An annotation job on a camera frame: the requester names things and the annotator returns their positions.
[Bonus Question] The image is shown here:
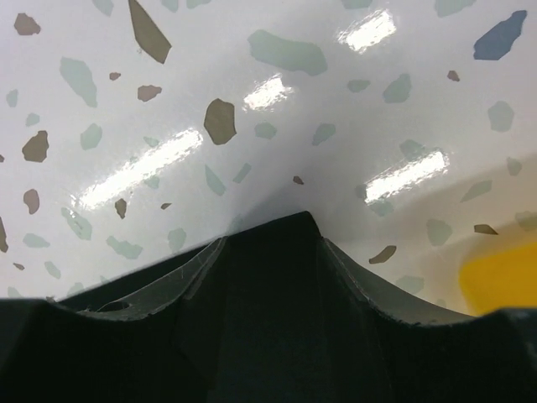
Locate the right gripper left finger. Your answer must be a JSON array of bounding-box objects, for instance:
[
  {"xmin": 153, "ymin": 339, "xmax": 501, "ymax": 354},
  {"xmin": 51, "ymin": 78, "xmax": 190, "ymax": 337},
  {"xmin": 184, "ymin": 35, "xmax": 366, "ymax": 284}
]
[{"xmin": 1, "ymin": 238, "xmax": 228, "ymax": 402}]

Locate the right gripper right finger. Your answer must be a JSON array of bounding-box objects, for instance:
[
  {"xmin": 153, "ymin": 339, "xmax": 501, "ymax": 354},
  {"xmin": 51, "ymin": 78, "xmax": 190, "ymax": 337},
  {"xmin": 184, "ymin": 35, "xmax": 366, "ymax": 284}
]
[{"xmin": 321, "ymin": 239, "xmax": 536, "ymax": 402}]

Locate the black t shirt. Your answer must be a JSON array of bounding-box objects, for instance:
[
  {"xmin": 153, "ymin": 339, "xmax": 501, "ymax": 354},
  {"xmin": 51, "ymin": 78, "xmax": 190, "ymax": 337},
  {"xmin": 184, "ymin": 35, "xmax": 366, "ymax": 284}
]
[{"xmin": 175, "ymin": 209, "xmax": 391, "ymax": 403}]

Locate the yellow plastic bin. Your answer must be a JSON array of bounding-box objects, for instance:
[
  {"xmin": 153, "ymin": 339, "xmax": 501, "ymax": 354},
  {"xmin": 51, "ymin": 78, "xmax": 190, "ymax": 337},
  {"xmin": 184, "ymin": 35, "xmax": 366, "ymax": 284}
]
[{"xmin": 459, "ymin": 243, "xmax": 536, "ymax": 315}]

